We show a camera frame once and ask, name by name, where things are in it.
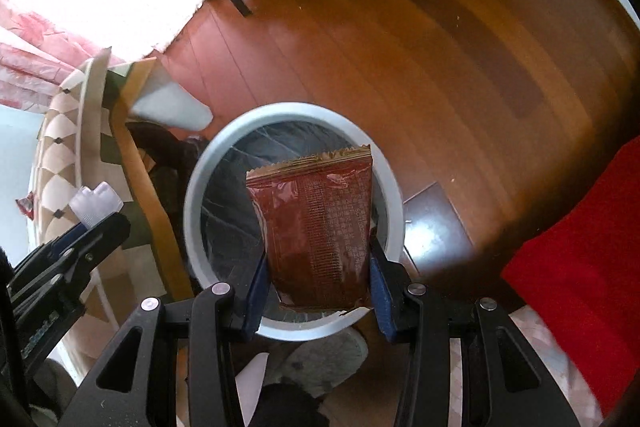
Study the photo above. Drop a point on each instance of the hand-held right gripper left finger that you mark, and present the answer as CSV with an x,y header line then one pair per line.
x,y
255,292

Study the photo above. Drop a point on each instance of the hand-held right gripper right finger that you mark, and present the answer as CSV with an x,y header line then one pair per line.
x,y
382,297

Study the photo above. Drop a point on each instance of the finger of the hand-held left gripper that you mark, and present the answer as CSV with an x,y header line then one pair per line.
x,y
60,243
100,239

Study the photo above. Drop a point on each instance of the brown red snack packet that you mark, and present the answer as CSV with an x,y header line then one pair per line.
x,y
320,232

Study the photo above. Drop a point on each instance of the white round waste bin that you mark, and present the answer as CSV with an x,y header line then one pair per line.
x,y
191,207

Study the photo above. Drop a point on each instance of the small red packet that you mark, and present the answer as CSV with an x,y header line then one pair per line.
x,y
25,207

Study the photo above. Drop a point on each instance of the grey slipper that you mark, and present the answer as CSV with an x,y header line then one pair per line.
x,y
320,357

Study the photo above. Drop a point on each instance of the pink patterned bedsheet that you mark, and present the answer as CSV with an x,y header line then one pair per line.
x,y
542,339

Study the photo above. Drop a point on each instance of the pink floral curtain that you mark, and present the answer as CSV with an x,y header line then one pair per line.
x,y
30,57

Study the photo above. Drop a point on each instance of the red cloth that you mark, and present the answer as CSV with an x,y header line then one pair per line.
x,y
575,277

